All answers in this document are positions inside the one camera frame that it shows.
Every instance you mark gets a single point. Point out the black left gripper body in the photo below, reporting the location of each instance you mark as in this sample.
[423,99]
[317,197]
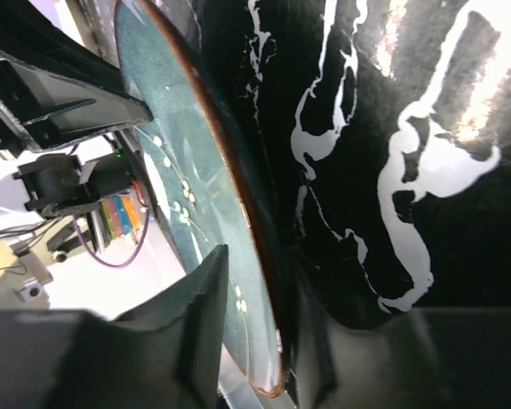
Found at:
[17,103]

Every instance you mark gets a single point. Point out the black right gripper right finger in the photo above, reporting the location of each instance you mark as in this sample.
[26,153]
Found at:
[427,358]

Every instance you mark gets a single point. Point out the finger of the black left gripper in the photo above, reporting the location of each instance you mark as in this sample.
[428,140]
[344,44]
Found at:
[80,95]

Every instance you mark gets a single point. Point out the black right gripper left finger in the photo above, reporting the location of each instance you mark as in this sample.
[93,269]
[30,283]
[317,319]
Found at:
[164,353]

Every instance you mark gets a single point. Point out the blue glazed plate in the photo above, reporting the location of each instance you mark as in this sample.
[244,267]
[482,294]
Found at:
[208,186]

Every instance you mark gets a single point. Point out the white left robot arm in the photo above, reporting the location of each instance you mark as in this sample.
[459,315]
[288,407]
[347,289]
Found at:
[57,184]

